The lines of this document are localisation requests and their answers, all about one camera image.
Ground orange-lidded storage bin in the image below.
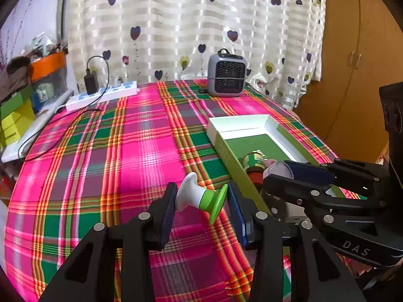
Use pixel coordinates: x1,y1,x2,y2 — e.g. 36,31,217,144
29,51,68,114

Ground white green spool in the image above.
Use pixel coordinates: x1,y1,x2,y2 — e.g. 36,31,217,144
175,172,228,225

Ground wooden wardrobe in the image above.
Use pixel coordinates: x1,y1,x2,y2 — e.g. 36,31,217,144
295,0,402,162

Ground red-capped brown jar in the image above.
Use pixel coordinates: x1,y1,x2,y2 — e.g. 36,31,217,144
242,150,267,190

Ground yellow green cardboard box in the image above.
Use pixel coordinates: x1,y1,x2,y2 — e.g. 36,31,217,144
1,85,35,149

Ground heart-patterned white curtain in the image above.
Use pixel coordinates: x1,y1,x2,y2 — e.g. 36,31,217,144
68,0,326,110

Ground purple dried flower branches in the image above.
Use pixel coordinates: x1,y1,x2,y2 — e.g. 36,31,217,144
1,0,33,70

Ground black power adapter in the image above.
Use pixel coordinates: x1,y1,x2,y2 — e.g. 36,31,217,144
84,72,99,95

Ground white green shallow box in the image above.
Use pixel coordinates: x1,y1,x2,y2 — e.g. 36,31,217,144
206,113,367,214

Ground translucent white round lid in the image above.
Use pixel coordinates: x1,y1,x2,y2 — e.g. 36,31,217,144
263,159,294,179

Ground brown cloth garment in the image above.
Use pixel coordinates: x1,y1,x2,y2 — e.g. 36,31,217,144
0,56,31,103

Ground grey mini fan heater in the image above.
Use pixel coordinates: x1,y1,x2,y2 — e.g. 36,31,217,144
207,48,247,97

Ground black cable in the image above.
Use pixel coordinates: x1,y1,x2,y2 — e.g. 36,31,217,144
17,54,112,162

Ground white long flat board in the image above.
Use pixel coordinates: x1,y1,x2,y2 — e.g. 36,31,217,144
1,89,74,163

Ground white power strip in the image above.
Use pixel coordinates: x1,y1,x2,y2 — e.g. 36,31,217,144
65,81,140,112

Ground pink green plaid tablecloth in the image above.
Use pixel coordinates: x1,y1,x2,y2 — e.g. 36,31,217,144
4,80,335,301

